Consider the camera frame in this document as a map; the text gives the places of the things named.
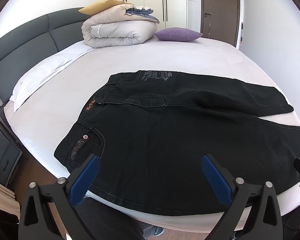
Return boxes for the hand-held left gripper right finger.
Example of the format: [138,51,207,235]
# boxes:
[200,154,284,240]

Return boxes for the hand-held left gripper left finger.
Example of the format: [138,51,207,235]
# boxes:
[18,153,102,240]

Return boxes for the black denim pants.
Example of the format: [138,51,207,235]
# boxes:
[54,70,300,217]

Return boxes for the dark mesh cloth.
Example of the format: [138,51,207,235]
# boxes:
[75,199,145,240]

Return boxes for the dark grey nightstand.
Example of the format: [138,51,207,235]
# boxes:
[0,127,23,188]

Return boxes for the beige curtain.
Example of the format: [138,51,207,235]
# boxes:
[0,176,20,218]

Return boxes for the flat white pillow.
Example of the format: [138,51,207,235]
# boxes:
[9,46,95,113]

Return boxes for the bed with white sheet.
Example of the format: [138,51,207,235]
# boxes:
[4,36,300,232]

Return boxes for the grey padded headboard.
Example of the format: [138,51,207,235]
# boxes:
[0,7,93,120]

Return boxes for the folded beige duvet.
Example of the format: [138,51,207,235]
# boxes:
[81,4,160,48]

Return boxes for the purple pillow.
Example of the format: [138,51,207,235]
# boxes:
[154,27,203,42]

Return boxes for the brown door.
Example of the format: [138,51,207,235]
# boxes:
[200,0,241,47]

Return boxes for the yellow pillow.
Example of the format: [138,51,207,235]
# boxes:
[78,0,133,15]

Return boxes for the folded blue-grey blanket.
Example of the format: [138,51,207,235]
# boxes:
[125,6,160,24]

